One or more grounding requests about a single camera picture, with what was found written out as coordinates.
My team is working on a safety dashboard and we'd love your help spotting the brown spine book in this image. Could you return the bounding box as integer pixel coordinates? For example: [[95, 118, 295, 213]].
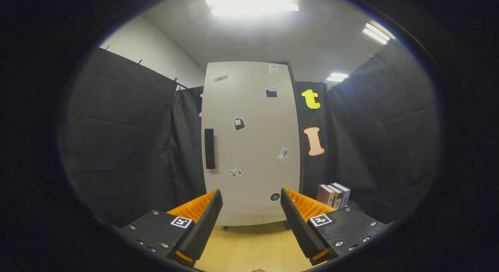
[[326, 183, 343, 209]]

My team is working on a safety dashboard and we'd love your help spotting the black backdrop cloth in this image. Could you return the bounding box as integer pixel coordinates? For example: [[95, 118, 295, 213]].
[[62, 38, 441, 226]]

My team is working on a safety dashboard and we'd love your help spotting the black door handle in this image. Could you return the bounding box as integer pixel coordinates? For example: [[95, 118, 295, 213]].
[[204, 128, 216, 170]]

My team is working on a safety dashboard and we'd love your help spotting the double strip ceiling light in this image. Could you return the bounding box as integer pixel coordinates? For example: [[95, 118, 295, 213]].
[[363, 22, 390, 45]]

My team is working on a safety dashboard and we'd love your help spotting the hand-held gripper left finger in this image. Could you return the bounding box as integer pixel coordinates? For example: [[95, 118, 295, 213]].
[[119, 189, 223, 267]]

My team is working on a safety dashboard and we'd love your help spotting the grey blue book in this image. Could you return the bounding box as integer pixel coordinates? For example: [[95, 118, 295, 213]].
[[331, 182, 351, 209]]

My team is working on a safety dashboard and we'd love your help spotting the pink spine book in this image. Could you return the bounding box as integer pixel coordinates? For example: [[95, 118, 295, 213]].
[[316, 184, 335, 207]]

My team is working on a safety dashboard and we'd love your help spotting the white cabinet door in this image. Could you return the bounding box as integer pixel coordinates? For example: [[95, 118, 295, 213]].
[[201, 61, 301, 227]]

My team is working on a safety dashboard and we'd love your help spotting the dark grey cabinet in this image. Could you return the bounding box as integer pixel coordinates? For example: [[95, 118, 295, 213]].
[[201, 60, 306, 230]]

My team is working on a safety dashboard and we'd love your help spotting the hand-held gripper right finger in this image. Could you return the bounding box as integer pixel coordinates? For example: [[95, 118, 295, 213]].
[[280, 187, 394, 266]]

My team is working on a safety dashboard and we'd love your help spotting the large ceiling light panel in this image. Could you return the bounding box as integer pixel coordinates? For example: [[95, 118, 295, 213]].
[[205, 0, 299, 16]]

